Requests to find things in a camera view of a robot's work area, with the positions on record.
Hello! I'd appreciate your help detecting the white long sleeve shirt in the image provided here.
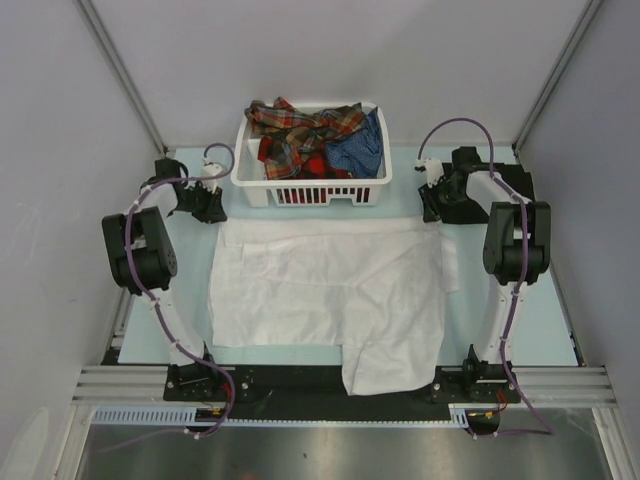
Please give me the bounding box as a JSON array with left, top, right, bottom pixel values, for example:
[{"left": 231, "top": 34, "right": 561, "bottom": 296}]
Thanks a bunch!
[{"left": 208, "top": 217, "right": 459, "bottom": 396}]

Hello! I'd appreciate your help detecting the left aluminium corner post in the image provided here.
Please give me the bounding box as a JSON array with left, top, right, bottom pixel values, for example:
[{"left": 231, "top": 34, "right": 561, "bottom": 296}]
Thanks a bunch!
[{"left": 73, "top": 0, "right": 168, "bottom": 156}]

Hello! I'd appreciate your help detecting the right aluminium corner post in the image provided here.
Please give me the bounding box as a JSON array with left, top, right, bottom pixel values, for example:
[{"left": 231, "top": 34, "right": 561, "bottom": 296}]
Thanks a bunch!
[{"left": 511, "top": 0, "right": 604, "bottom": 158}]

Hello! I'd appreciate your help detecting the white plastic laundry basket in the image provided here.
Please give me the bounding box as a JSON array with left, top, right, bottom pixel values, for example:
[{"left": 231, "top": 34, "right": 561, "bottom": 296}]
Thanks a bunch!
[{"left": 231, "top": 97, "right": 393, "bottom": 207}]

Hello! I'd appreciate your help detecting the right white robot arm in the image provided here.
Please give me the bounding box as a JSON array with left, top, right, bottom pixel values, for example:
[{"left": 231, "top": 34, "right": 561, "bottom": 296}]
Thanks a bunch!
[{"left": 415, "top": 146, "right": 551, "bottom": 404}]

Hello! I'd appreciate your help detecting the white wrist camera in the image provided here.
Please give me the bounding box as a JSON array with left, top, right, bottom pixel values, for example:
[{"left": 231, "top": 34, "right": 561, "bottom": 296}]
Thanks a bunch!
[
  {"left": 414, "top": 157, "right": 445, "bottom": 188},
  {"left": 199, "top": 162, "right": 224, "bottom": 194}
]

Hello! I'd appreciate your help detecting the aluminium frame rail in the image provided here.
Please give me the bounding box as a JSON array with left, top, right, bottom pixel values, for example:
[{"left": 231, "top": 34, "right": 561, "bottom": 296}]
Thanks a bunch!
[{"left": 72, "top": 365, "right": 167, "bottom": 406}]

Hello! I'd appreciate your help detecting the red black plaid shirt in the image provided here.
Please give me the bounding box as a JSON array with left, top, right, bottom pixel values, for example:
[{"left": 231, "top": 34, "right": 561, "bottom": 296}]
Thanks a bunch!
[{"left": 276, "top": 153, "right": 353, "bottom": 205}]

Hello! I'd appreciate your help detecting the brown plaid shirt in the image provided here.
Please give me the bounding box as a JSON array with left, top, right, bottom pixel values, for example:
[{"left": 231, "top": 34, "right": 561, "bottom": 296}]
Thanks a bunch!
[{"left": 244, "top": 97, "right": 366, "bottom": 180}]

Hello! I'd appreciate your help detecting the aluminium corner post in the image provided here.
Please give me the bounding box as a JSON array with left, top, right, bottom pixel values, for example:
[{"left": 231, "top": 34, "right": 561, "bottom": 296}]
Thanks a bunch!
[
  {"left": 73, "top": 0, "right": 168, "bottom": 156},
  {"left": 511, "top": 0, "right": 604, "bottom": 158}
]

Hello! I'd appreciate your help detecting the blue checked shirt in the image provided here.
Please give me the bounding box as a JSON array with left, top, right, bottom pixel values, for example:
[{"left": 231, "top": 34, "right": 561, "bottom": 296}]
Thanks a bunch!
[{"left": 325, "top": 108, "right": 384, "bottom": 179}]

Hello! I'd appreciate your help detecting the white slotted cable duct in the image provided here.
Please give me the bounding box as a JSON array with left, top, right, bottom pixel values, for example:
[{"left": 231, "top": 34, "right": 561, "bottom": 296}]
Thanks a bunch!
[{"left": 92, "top": 406, "right": 468, "bottom": 428}]

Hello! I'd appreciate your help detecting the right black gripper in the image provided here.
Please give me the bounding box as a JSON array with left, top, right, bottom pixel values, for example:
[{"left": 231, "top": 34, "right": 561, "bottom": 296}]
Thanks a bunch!
[{"left": 419, "top": 177, "right": 469, "bottom": 223}]

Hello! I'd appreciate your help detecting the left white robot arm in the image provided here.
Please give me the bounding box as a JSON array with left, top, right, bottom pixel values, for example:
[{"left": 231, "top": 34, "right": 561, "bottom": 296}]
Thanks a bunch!
[{"left": 101, "top": 158, "right": 231, "bottom": 401}]

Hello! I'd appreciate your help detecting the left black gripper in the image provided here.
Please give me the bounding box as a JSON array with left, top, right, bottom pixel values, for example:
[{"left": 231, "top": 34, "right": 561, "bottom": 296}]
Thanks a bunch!
[{"left": 173, "top": 180, "right": 227, "bottom": 224}]

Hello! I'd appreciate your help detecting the folded black shirt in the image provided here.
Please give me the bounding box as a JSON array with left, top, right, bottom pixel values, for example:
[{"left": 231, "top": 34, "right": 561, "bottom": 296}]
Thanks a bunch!
[{"left": 439, "top": 162, "right": 535, "bottom": 225}]

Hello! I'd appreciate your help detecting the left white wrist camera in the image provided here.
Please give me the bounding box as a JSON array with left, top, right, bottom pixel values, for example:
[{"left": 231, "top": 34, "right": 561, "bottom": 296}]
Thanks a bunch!
[{"left": 199, "top": 162, "right": 224, "bottom": 194}]

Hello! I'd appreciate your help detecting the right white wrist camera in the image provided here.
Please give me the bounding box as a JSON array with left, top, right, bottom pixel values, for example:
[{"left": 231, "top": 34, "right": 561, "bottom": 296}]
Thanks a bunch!
[{"left": 414, "top": 157, "right": 445, "bottom": 188}]

